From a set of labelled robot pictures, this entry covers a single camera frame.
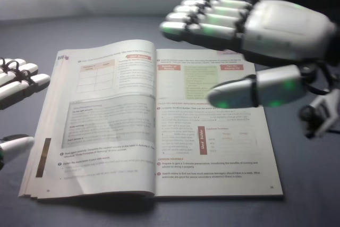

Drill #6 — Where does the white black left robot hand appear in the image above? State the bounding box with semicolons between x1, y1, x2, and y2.
0;57;51;171

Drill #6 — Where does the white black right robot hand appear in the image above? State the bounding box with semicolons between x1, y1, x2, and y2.
158;0;339;110

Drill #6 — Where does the open printed textbook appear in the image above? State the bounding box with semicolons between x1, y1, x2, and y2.
18;39;284;203

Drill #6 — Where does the grey table cloth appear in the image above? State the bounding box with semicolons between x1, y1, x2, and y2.
0;15;340;227

